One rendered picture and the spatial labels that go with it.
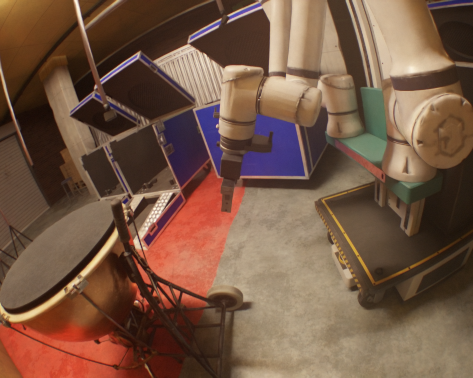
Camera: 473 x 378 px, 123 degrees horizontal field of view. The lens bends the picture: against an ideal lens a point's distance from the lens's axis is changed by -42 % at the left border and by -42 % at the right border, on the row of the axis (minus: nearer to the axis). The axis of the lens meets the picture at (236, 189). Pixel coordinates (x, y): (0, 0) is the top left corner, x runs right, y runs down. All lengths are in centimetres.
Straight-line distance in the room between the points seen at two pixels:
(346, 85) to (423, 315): 113
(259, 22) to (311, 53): 167
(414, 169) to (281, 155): 139
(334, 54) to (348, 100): 205
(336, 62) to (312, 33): 248
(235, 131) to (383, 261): 77
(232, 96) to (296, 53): 21
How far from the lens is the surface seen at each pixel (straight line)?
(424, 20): 46
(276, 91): 45
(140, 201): 285
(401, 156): 67
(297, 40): 58
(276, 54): 89
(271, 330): 118
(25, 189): 765
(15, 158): 774
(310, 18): 58
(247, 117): 49
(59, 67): 540
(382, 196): 121
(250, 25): 225
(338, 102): 102
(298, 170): 189
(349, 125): 104
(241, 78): 46
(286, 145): 183
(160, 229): 221
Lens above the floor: 105
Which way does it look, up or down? 26 degrees down
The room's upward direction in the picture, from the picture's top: 19 degrees counter-clockwise
